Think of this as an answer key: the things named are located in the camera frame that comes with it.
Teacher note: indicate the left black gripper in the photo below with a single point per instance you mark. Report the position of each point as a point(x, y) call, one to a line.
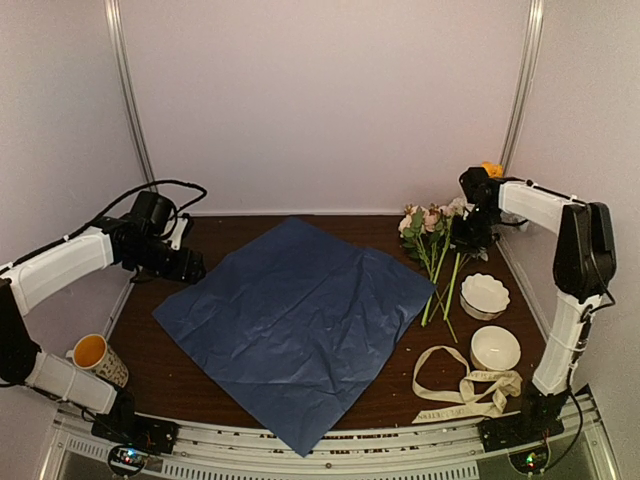
point(186, 270)

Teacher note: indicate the round white bowl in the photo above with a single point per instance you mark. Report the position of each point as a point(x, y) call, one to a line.
point(494, 348)

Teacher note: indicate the orange fake flower stem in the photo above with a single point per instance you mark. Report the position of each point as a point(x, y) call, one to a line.
point(493, 170)

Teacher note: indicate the pink fake flower stem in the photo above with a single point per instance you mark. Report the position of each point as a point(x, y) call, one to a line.
point(436, 224)

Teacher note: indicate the beige printed ribbon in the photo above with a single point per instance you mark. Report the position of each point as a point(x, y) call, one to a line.
point(479, 394)

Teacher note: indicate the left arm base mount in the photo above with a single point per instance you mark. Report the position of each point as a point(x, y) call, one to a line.
point(151, 435)

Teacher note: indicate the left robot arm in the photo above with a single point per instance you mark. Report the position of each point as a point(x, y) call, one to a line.
point(33, 278)

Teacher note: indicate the aluminium frame post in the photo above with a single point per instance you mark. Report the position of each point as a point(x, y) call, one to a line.
point(527, 71)
point(118, 43)

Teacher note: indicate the right aluminium frame post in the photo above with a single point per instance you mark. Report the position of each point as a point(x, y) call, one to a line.
point(527, 71)

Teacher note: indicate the blue wrapping paper sheet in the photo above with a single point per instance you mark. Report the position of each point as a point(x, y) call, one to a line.
point(296, 325)

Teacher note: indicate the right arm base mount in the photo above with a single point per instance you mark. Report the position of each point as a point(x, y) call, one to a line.
point(511, 431)

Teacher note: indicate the front aluminium rail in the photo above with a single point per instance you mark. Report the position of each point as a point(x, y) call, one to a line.
point(450, 450)

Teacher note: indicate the left aluminium frame post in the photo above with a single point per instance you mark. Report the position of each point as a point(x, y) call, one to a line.
point(118, 43)

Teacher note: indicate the cream rose fake flower stem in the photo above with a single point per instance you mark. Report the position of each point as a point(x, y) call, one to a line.
point(412, 241)

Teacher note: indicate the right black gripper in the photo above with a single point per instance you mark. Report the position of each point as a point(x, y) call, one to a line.
point(466, 244)

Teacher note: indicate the light blue fake flower stem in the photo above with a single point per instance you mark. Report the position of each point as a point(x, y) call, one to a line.
point(459, 259)

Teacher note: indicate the scalloped white bowl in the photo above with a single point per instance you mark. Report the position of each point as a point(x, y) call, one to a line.
point(483, 297)

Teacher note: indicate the patterned cup orange inside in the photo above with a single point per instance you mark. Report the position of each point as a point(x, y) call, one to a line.
point(93, 353)

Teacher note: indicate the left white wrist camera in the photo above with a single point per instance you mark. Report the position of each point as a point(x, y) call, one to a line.
point(178, 233)

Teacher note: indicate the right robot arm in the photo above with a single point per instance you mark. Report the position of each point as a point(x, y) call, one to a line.
point(584, 264)

